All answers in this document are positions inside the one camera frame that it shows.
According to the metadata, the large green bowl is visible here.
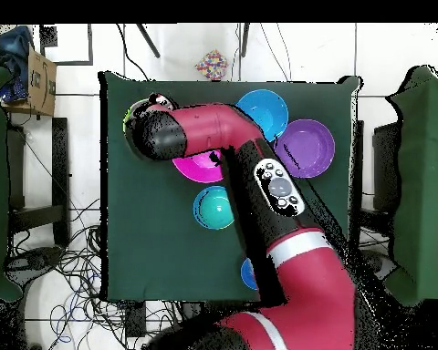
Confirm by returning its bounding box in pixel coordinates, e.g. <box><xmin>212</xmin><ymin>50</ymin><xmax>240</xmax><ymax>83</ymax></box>
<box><xmin>122</xmin><ymin>100</ymin><xmax>149</xmax><ymax>136</ymax></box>

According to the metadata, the large pink bowl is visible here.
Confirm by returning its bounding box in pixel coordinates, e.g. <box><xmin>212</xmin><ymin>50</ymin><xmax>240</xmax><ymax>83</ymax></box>
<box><xmin>172</xmin><ymin>149</ymin><xmax>227</xmax><ymax>184</ymax></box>

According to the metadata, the small light blue bowl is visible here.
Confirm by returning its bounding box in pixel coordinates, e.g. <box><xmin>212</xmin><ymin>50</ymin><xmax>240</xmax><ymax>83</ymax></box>
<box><xmin>193</xmin><ymin>185</ymin><xmax>237</xmax><ymax>232</ymax></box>

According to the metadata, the purple bowl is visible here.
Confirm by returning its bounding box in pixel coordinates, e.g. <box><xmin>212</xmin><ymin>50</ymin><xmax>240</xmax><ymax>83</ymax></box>
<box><xmin>274</xmin><ymin>118</ymin><xmax>337</xmax><ymax>180</ymax></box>

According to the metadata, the multicoloured bundle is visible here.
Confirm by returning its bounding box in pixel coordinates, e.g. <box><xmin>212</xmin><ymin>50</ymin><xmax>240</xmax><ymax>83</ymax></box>
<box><xmin>194</xmin><ymin>48</ymin><xmax>229</xmax><ymax>81</ymax></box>

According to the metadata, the large blue bowl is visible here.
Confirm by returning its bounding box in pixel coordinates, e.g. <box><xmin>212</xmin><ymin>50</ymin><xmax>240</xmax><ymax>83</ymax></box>
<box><xmin>235</xmin><ymin>88</ymin><xmax>290</xmax><ymax>144</ymax></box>

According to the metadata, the cardboard box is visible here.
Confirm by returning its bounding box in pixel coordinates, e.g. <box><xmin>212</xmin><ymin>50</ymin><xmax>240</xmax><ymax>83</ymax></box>
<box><xmin>0</xmin><ymin>45</ymin><xmax>58</xmax><ymax>118</ymax></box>

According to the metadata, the dark green table cloth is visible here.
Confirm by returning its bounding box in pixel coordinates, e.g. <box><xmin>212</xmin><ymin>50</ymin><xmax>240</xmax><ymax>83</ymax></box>
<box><xmin>98</xmin><ymin>70</ymin><xmax>362</xmax><ymax>304</ymax></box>

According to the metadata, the blue cloth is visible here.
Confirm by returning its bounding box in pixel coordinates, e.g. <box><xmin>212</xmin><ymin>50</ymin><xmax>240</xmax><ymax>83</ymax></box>
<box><xmin>0</xmin><ymin>25</ymin><xmax>35</xmax><ymax>105</ymax></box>

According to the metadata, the small dark blue bowl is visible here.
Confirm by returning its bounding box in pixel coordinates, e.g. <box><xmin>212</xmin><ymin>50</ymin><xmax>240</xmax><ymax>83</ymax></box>
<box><xmin>240</xmin><ymin>256</ymin><xmax>259</xmax><ymax>292</ymax></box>

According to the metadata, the black bench frame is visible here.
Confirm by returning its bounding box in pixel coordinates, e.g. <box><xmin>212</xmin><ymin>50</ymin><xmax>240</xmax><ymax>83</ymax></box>
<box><xmin>5</xmin><ymin>116</ymin><xmax>73</xmax><ymax>249</ymax></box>

